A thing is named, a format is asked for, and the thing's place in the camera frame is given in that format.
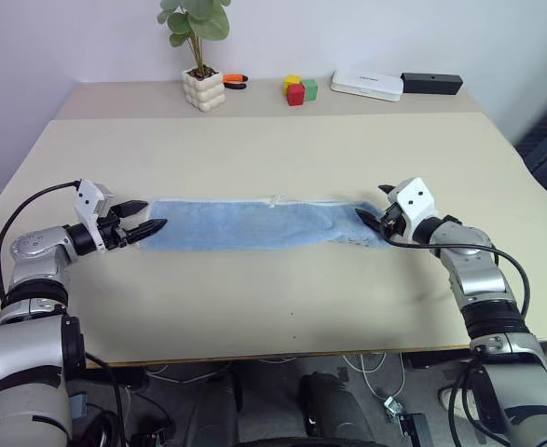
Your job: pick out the black rectangular box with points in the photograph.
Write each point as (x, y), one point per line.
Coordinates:
(431, 84)

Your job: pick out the green leafy plant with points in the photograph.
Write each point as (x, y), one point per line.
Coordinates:
(198, 23)

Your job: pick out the white bubble plant pot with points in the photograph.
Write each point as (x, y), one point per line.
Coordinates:
(204, 93)

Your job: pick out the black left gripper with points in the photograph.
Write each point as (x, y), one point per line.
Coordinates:
(113, 233)

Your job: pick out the orange black pliers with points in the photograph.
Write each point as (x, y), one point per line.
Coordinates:
(235, 81)

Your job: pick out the dark rounded shape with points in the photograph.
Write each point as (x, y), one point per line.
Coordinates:
(333, 410)

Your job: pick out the green cube block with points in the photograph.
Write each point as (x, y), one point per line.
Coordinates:
(310, 89)

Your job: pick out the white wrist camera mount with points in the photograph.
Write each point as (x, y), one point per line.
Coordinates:
(415, 198)
(86, 198)

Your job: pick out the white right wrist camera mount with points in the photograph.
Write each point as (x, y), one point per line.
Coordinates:
(415, 198)

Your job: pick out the red cube block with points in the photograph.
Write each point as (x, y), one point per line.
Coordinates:
(295, 95)

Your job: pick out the yellow cube block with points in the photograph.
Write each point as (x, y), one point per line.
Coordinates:
(291, 80)

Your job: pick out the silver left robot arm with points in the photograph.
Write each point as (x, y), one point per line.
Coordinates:
(21, 344)

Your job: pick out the grey metal connector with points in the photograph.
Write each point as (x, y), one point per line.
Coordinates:
(393, 405)

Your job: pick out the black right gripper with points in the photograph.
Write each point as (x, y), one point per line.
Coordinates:
(394, 223)

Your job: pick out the light blue towel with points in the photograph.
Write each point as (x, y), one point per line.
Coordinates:
(254, 223)

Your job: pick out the white shoe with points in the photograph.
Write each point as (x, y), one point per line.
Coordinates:
(457, 404)

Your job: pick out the white flat box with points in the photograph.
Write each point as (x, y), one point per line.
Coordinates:
(366, 85)

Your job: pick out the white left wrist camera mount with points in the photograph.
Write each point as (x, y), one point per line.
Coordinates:
(86, 198)

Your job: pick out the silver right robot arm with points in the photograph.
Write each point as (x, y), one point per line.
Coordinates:
(482, 279)

